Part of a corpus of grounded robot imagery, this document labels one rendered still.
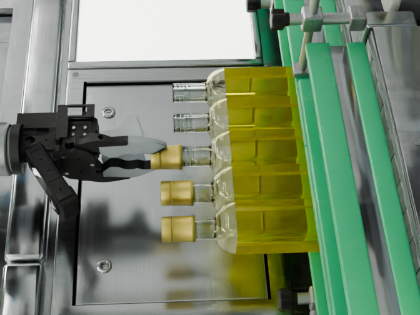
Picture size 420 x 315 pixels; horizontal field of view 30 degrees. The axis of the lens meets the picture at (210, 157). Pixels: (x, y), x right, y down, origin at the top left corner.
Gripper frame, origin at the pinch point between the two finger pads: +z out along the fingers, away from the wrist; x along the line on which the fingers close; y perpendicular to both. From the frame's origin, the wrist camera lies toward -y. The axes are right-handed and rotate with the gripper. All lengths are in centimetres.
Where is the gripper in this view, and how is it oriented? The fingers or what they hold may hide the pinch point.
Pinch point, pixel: (157, 158)
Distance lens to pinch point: 109.7
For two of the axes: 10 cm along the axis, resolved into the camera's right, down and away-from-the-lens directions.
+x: -0.3, 5.8, 8.2
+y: -0.5, -8.2, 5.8
